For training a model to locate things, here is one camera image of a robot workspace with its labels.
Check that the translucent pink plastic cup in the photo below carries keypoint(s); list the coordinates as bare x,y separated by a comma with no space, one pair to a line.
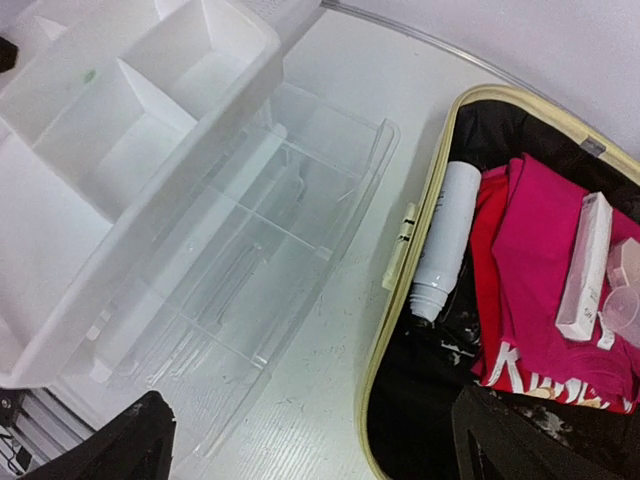
620,311

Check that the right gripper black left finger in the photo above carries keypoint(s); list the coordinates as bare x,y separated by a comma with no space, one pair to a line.
136,444

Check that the pale yellow hard-shell suitcase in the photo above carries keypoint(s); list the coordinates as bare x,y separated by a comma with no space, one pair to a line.
417,369

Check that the white cylindrical bottle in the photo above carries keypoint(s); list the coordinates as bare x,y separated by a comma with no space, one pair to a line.
446,242

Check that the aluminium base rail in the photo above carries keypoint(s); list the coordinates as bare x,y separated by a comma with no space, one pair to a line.
41,424

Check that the white rectangular tube box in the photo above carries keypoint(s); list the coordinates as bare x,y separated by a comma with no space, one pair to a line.
578,309

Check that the red t-shirt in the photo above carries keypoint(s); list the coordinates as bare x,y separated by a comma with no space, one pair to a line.
521,242

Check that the white plastic drawer organizer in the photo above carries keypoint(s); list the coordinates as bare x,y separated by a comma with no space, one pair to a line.
170,207

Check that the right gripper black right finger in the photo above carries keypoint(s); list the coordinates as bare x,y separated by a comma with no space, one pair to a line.
489,435

